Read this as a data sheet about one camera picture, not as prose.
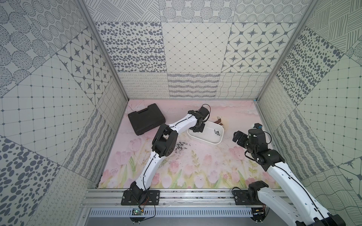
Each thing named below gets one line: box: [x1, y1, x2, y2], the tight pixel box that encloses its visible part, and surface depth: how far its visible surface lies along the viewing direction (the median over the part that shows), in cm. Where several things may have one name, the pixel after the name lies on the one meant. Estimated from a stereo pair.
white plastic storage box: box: [186, 120, 225, 145], surface depth 97 cm
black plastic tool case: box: [127, 103, 166, 136], surface depth 106 cm
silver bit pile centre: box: [175, 141, 184, 151], surface depth 95 cm
